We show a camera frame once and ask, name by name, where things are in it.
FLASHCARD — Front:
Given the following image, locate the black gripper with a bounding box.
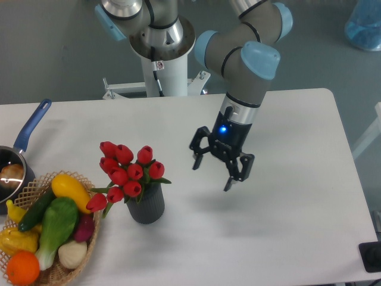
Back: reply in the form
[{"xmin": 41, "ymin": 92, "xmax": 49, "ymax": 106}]
[{"xmin": 189, "ymin": 112, "xmax": 255, "ymax": 191}]

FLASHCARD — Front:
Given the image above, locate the red tulip bouquet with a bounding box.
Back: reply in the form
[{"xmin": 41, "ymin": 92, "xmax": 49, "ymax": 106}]
[{"xmin": 86, "ymin": 141, "xmax": 171, "ymax": 217}]

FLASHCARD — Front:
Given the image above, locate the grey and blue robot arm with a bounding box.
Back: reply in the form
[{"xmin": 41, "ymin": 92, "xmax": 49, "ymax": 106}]
[{"xmin": 95, "ymin": 1, "xmax": 293, "ymax": 189}]

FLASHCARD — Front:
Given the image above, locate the dark grey ribbed vase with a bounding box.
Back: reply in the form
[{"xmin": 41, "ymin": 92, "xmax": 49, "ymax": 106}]
[{"xmin": 127, "ymin": 183, "xmax": 165, "ymax": 224}]

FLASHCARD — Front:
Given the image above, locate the yellow squash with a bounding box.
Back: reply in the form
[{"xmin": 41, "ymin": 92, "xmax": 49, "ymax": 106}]
[{"xmin": 51, "ymin": 173, "xmax": 91, "ymax": 215}]

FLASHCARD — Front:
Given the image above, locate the green bok choy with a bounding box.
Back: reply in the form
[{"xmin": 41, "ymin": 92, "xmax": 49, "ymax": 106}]
[{"xmin": 35, "ymin": 197, "xmax": 79, "ymax": 271}]

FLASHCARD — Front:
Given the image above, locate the black device at edge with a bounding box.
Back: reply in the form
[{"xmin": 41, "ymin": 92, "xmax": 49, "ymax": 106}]
[{"xmin": 358, "ymin": 241, "xmax": 381, "ymax": 273}]

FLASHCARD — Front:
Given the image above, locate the white garlic bulb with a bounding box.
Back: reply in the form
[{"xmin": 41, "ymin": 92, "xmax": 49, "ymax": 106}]
[{"xmin": 58, "ymin": 240, "xmax": 87, "ymax": 269}]

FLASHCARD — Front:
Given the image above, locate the blue translucent plastic bag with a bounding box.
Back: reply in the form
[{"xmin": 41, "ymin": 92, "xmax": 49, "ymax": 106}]
[{"xmin": 344, "ymin": 0, "xmax": 380, "ymax": 51}]

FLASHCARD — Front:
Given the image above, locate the dark green cucumber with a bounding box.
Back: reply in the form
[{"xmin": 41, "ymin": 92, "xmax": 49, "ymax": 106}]
[{"xmin": 18, "ymin": 188, "xmax": 56, "ymax": 232}]

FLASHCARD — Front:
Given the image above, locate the woven wicker basket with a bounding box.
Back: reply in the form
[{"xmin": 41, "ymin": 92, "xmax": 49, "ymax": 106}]
[{"xmin": 1, "ymin": 171, "xmax": 101, "ymax": 285}]

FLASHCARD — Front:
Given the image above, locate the browned bread in pan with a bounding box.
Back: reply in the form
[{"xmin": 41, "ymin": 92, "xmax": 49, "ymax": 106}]
[{"xmin": 1, "ymin": 164, "xmax": 24, "ymax": 190}]

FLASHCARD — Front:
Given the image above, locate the yellow banana pepper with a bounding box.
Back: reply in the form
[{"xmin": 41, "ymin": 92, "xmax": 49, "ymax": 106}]
[{"xmin": 6, "ymin": 200, "xmax": 27, "ymax": 223}]

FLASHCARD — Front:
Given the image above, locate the orange fruit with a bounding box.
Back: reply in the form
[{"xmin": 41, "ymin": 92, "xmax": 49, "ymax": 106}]
[{"xmin": 6, "ymin": 251, "xmax": 40, "ymax": 285}]

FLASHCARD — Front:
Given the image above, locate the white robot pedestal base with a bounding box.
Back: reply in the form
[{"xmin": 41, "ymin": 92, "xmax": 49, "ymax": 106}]
[{"xmin": 103, "ymin": 16, "xmax": 211, "ymax": 99}]

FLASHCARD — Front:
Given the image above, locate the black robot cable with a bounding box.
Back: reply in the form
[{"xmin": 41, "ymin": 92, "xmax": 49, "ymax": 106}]
[{"xmin": 149, "ymin": 46, "xmax": 165, "ymax": 97}]

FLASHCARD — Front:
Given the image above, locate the white frame at right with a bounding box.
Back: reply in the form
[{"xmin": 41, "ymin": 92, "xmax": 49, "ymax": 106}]
[{"xmin": 352, "ymin": 102, "xmax": 380, "ymax": 160}]

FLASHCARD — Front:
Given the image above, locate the blue handled saucepan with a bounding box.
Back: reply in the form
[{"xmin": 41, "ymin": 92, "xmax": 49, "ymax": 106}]
[{"xmin": 1, "ymin": 99, "xmax": 52, "ymax": 215}]

